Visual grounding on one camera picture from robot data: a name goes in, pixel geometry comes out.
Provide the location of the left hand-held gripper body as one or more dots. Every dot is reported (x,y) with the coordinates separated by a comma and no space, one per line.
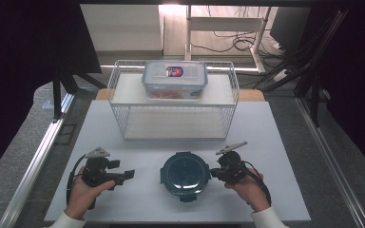
(96,172)

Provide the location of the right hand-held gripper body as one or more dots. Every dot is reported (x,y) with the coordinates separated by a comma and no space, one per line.
(234,169)

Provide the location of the dark blue round container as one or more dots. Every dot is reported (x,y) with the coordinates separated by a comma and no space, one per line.
(185,175)

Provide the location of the clear plastic lidded container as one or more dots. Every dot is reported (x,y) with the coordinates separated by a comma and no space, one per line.
(174,82)

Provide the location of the person's left hand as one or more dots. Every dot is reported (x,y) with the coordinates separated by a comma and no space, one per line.
(82,196)

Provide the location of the person's right hand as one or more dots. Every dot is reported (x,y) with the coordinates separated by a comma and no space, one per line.
(250,193)

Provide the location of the wooden table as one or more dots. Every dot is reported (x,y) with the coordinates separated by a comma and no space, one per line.
(250,95)

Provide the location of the black metal stand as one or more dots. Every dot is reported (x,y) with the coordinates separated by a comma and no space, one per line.
(313,95)
(57,98)

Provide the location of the dark curtain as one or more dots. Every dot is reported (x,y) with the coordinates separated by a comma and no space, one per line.
(22,63)
(361,79)

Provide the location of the white cabinet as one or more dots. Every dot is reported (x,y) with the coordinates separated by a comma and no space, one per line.
(123,28)

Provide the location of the black monitor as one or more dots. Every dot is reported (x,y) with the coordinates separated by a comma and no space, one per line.
(288,28)

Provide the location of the aluminium rail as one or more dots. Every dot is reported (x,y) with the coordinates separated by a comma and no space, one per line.
(34,167)
(332,164)

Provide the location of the white desk frame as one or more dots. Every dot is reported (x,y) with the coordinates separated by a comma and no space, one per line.
(225,23)

